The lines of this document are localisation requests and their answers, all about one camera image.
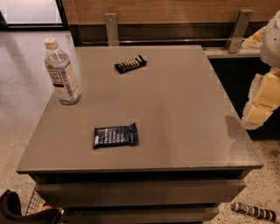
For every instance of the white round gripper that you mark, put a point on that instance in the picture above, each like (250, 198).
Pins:
(271, 44)

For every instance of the blue rxbar blueberry bar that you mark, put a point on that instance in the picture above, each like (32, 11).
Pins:
(115, 136)

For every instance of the grey cabinet with drawers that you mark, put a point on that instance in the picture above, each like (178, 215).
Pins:
(193, 153)

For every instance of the black snack bar wrapper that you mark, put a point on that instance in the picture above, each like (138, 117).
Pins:
(130, 65)

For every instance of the black white bar on floor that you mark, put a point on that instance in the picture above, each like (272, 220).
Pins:
(255, 211)

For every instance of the clear plastic water bottle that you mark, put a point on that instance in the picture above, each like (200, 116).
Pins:
(60, 70)

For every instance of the right metal wall bracket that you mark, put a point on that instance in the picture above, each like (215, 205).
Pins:
(241, 24)

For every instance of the metal wall bracket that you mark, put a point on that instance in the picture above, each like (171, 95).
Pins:
(241, 24)
(112, 29)

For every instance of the left metal wall bracket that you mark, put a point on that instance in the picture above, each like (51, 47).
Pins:
(112, 29)

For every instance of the wire mesh basket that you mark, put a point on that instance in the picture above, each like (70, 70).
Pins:
(35, 203)

